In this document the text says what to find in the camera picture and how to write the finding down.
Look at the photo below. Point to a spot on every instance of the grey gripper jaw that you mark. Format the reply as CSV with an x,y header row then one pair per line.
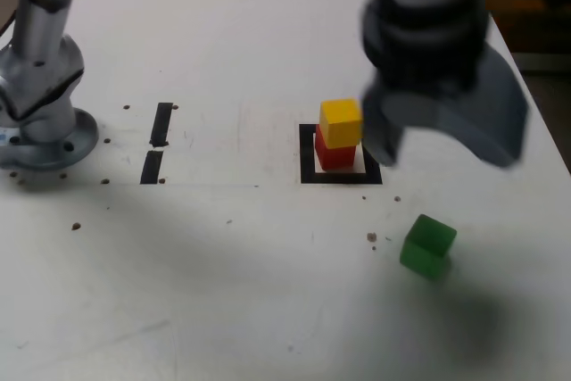
x,y
495,122
377,135

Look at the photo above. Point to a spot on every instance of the yellow cube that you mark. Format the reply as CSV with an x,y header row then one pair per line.
x,y
341,124

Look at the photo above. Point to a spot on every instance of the red cube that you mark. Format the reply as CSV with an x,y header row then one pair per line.
x,y
334,159

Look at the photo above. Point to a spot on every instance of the green cube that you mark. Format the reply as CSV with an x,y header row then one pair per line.
x,y
424,247

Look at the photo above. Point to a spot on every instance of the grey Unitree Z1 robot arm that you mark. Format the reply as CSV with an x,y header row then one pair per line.
x,y
40,64

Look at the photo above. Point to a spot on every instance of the black tape square outline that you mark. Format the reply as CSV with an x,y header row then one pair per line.
x,y
308,162

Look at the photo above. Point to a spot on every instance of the grey metal bar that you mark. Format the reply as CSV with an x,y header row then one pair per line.
x,y
544,62

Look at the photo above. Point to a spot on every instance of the brown cardboard box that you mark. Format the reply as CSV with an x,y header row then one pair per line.
x,y
531,19

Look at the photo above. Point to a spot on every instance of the black tape strip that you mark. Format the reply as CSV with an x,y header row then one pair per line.
x,y
161,124

